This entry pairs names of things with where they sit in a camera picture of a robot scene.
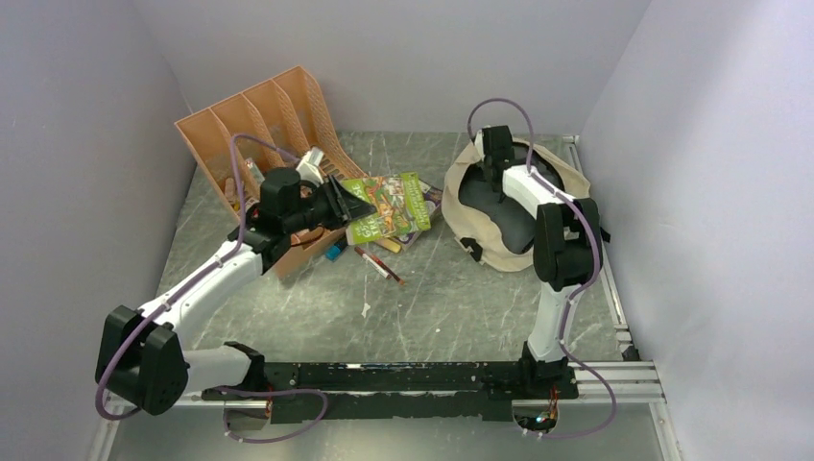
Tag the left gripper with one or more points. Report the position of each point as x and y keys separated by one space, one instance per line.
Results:
x=344 y=206

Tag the green illustrated book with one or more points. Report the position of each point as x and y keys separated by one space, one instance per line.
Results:
x=401 y=207

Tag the beige canvas backpack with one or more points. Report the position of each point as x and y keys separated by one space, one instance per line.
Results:
x=496 y=231

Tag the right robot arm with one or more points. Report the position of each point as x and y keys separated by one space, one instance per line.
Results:
x=565 y=250

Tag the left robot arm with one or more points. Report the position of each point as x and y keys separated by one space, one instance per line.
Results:
x=142 y=358

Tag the green white card pack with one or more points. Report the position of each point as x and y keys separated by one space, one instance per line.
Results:
x=254 y=170

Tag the black blue marker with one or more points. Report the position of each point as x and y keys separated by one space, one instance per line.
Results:
x=334 y=251

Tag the pink yellow highlighter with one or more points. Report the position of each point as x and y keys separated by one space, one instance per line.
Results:
x=388 y=244

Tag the white red-capped marker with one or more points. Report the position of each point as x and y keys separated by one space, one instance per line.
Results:
x=370 y=261

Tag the thin orange pen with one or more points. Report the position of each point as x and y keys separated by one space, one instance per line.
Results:
x=388 y=270

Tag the orange plastic file organizer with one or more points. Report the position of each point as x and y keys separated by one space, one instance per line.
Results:
x=288 y=111

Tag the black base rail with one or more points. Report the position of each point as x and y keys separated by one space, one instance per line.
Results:
x=345 y=391

